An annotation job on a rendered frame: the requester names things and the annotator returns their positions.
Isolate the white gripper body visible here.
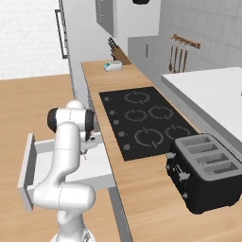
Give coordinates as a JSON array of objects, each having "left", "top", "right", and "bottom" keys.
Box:
[{"left": 79, "top": 140, "right": 97, "bottom": 154}]

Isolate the white open drawer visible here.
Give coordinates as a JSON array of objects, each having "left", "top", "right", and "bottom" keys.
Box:
[{"left": 17, "top": 131, "right": 115, "bottom": 213}]

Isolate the black hob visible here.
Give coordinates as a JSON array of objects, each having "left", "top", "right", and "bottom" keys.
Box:
[{"left": 98, "top": 86, "right": 199, "bottom": 162}]

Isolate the grey base cupboard front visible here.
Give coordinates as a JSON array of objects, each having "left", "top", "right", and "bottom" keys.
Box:
[{"left": 108, "top": 186, "right": 134, "bottom": 242}]

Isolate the wooden knife block with knives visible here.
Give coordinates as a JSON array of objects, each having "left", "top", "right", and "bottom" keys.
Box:
[{"left": 107, "top": 37, "right": 133, "bottom": 66}]

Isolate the white tall fridge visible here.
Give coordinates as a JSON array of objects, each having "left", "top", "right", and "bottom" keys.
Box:
[{"left": 54, "top": 0, "right": 99, "bottom": 102}]

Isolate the wooden hanging utensil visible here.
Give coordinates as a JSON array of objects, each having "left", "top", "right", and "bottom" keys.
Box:
[
  {"left": 182, "top": 47, "right": 189, "bottom": 74},
  {"left": 173, "top": 44, "right": 179, "bottom": 74},
  {"left": 167, "top": 42, "right": 174, "bottom": 73},
  {"left": 178, "top": 46, "right": 183, "bottom": 74}
]

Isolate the black four-slot toaster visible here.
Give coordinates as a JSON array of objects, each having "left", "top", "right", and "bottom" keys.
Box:
[{"left": 164, "top": 133, "right": 242, "bottom": 216}]

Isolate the black extractor hood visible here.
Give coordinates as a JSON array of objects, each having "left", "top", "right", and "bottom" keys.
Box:
[{"left": 131, "top": 0, "right": 151, "bottom": 6}]

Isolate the grey wall cupboard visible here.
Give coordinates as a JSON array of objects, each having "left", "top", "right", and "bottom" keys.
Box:
[{"left": 95, "top": 0, "right": 118, "bottom": 39}]

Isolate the wooden utensil rail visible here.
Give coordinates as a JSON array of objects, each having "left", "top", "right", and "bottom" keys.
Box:
[{"left": 170, "top": 33, "right": 201, "bottom": 50}]

